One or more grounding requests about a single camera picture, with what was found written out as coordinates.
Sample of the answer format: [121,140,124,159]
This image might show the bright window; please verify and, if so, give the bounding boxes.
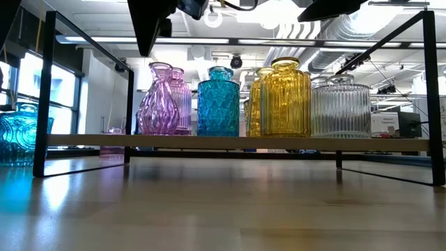
[0,52,83,149]

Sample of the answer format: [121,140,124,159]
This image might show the wooden shelf with black frame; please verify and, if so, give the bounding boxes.
[32,9,446,188]

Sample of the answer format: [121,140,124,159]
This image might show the silver ventilation duct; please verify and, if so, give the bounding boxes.
[306,0,407,73]

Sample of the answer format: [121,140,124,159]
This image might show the teal diamond pattern glass vase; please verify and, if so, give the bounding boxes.
[197,65,241,137]

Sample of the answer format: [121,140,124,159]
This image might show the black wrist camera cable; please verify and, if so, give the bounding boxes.
[218,0,259,12]

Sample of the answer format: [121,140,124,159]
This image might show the black monitor back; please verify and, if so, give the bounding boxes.
[398,111,423,139]

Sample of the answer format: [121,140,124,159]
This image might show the white ceiling conduit pipes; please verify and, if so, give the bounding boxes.
[259,13,321,69]

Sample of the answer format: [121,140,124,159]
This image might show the white equipment sign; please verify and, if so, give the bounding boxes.
[370,112,400,134]

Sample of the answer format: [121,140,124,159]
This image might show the pink twisted glass vase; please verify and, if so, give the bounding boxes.
[136,61,180,137]

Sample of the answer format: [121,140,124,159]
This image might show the wide clear ribbed glass vase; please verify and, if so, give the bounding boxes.
[311,73,372,139]

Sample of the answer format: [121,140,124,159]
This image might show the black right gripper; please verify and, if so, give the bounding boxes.
[298,0,369,22]

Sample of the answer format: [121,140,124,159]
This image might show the black aluminium table frame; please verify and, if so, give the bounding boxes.
[45,148,446,167]

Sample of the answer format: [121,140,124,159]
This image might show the white ceiling air duct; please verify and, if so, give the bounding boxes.
[187,45,214,84]

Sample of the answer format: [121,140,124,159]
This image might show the overhead beam with light strips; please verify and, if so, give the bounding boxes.
[55,34,446,49]

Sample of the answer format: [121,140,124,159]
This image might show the wide yellow ribbed glass vase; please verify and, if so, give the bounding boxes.
[259,56,313,138]

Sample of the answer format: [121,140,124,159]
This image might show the teal medallion embossed glass vase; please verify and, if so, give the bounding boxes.
[0,102,55,167]

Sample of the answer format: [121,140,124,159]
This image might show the black ceiling track lights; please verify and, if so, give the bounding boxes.
[343,51,371,73]

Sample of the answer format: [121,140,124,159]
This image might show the white coiled cable ring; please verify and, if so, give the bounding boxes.
[203,8,224,29]

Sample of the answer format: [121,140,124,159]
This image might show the slim pink ribbed glass vase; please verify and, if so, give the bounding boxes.
[168,66,193,137]

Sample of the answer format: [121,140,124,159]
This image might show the yellow hanging strap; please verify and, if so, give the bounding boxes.
[35,6,45,54]

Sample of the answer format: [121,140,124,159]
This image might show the black ceiling camera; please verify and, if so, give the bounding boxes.
[229,54,244,70]

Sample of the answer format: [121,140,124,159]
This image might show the wide pink ribbed glass vase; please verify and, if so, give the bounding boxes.
[100,127,125,162]

